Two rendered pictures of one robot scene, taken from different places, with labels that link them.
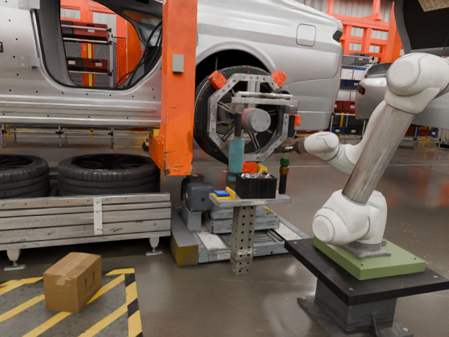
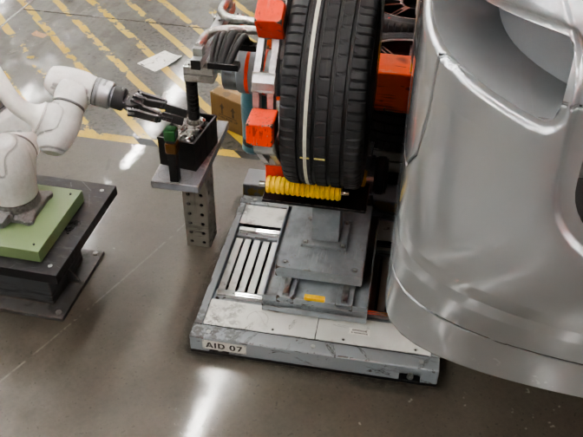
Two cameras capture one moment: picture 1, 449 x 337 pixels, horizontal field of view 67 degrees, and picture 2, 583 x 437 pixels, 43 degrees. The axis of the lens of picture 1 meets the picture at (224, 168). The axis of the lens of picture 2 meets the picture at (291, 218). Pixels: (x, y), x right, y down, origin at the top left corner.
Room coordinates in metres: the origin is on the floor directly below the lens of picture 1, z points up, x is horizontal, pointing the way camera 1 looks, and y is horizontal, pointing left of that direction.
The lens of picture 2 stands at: (3.25, -1.90, 1.94)
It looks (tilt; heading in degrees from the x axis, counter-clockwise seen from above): 39 degrees down; 120
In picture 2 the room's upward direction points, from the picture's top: 1 degrees clockwise
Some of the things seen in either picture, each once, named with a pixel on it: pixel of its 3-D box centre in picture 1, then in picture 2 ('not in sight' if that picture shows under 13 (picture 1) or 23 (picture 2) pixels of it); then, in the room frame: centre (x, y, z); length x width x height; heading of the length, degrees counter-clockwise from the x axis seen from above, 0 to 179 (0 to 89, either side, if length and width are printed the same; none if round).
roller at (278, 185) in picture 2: (255, 166); (304, 187); (2.33, -0.22, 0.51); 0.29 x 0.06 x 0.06; 20
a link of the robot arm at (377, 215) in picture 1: (365, 214); (8, 166); (1.43, -0.63, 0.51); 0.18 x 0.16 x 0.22; 128
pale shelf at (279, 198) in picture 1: (250, 198); (192, 152); (1.83, -0.15, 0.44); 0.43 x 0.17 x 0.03; 110
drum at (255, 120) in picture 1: (253, 119); (258, 71); (2.13, -0.16, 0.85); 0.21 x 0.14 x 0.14; 20
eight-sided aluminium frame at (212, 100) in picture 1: (248, 118); (280, 74); (2.20, -0.14, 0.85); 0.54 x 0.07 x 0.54; 110
